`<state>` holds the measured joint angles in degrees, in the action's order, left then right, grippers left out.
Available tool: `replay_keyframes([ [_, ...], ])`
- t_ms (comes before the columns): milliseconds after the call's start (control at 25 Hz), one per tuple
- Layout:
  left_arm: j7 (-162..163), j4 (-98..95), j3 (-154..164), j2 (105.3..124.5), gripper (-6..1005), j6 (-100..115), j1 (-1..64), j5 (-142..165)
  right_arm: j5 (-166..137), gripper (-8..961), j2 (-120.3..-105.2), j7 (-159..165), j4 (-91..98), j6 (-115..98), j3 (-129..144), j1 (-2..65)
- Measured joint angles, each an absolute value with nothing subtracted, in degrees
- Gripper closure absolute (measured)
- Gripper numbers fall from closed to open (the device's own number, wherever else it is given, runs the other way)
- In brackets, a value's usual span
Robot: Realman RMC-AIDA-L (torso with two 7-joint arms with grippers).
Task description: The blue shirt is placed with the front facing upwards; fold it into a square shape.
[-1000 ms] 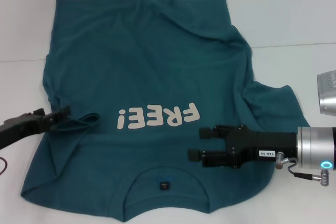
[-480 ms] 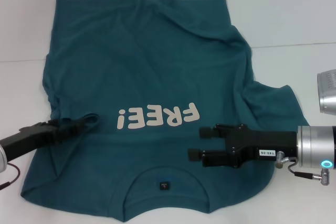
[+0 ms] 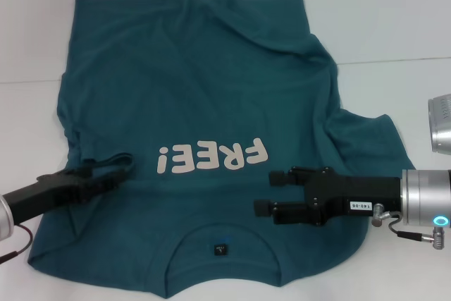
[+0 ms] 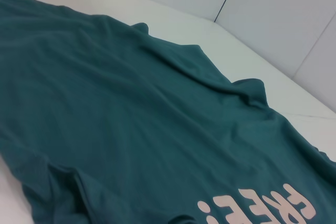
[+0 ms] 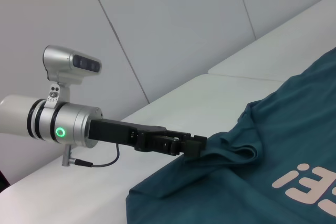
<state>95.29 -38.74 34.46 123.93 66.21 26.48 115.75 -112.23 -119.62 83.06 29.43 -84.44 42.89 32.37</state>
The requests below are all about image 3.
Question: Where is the left wrist connector cable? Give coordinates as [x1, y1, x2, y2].
[0, 223, 35, 265]

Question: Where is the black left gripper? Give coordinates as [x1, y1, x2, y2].
[3, 165, 130, 224]

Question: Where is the teal T-shirt with FREE print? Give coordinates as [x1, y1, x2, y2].
[27, 0, 416, 298]

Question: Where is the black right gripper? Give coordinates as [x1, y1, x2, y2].
[254, 166, 402, 226]

